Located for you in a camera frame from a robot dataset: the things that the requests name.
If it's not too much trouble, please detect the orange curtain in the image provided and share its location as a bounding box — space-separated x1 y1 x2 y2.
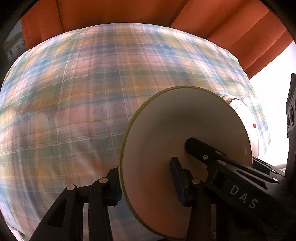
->
21 0 292 77

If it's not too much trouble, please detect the white plate stack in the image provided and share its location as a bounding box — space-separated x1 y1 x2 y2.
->
221 94 265 158

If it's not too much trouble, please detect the plaid pastel tablecloth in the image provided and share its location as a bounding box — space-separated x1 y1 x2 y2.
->
1 24 270 239

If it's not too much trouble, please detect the white round plate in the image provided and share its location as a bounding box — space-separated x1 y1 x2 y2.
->
119 86 252 240

